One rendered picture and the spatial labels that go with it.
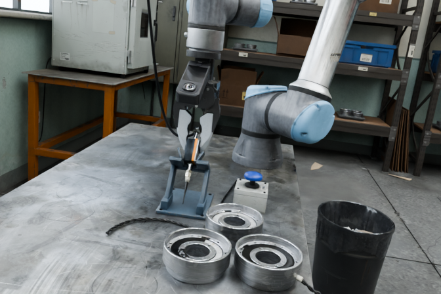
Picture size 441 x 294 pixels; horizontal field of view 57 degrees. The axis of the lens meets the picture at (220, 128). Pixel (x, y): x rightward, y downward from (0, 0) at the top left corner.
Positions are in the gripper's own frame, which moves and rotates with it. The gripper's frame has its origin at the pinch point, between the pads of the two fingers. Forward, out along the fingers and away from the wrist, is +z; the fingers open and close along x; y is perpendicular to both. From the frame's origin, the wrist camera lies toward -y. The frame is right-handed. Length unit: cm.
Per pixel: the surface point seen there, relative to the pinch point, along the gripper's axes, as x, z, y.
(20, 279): 16.9, 11.9, -34.9
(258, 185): -14.6, 7.1, 1.8
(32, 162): 134, 74, 165
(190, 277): -6.1, 10.4, -30.3
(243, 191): -11.6, 7.7, -1.5
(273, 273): -17.8, 8.5, -29.0
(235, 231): -11.4, 8.4, -18.2
